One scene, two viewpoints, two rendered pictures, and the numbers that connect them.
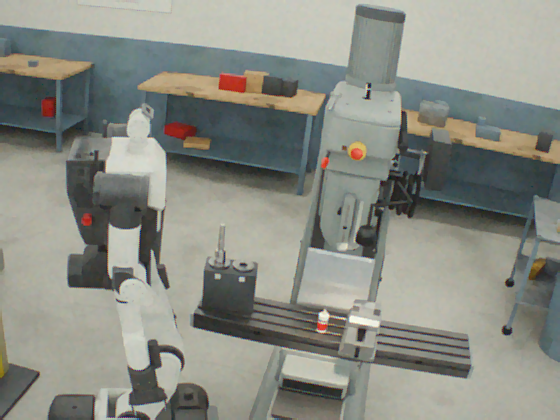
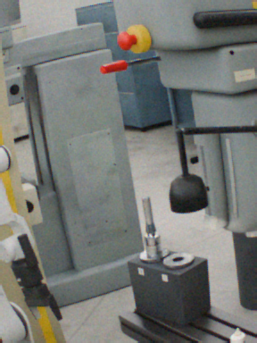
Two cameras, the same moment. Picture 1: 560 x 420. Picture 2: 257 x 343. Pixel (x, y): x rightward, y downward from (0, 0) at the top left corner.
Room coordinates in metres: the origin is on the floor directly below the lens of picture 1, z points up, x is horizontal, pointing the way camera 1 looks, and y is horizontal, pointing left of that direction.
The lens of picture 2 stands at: (1.16, -1.14, 1.83)
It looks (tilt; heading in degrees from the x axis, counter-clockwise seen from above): 15 degrees down; 53
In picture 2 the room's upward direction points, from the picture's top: 10 degrees counter-clockwise
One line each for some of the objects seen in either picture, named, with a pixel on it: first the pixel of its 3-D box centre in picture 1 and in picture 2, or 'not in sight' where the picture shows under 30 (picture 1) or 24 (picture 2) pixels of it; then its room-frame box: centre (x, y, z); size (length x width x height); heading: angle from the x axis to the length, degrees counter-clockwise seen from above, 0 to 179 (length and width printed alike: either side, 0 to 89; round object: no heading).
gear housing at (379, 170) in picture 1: (359, 148); (245, 59); (2.20, -0.27, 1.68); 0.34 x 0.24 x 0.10; 172
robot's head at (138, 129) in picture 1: (138, 128); not in sight; (1.67, 0.44, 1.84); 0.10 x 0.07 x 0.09; 13
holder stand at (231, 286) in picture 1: (229, 283); (169, 285); (2.23, 0.17, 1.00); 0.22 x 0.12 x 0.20; 92
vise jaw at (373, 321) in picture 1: (364, 321); not in sight; (2.08, -0.40, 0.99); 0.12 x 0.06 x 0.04; 80
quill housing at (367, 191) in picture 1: (350, 203); (249, 153); (2.16, -0.26, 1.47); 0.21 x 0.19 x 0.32; 82
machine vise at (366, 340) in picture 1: (363, 324); not in sight; (2.10, -0.40, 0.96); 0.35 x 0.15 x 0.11; 170
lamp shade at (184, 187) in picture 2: (366, 233); (187, 190); (1.92, -0.31, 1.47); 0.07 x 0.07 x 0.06
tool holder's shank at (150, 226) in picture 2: (221, 236); (148, 216); (2.23, 0.22, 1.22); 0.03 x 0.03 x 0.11
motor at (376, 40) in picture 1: (375, 46); not in sight; (2.40, -0.29, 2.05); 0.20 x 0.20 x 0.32
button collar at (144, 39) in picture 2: (357, 151); (137, 38); (1.93, -0.23, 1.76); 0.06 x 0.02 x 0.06; 82
